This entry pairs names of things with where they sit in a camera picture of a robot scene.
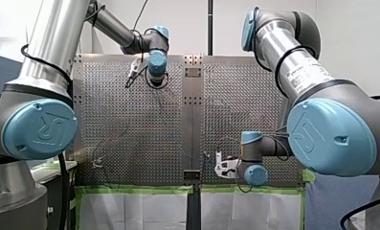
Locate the black pole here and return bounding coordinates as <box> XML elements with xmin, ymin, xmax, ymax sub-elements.
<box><xmin>207</xmin><ymin>0</ymin><xmax>214</xmax><ymax>57</ymax></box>

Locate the dark table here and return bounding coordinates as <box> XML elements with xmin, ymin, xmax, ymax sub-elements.
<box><xmin>30</xmin><ymin>158</ymin><xmax>78</xmax><ymax>230</ymax></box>

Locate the grey board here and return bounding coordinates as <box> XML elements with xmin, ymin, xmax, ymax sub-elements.
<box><xmin>304</xmin><ymin>172</ymin><xmax>380</xmax><ymax>230</ymax></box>

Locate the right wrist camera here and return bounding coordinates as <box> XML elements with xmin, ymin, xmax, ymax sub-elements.
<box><xmin>213</xmin><ymin>150</ymin><xmax>242</xmax><ymax>179</ymax></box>

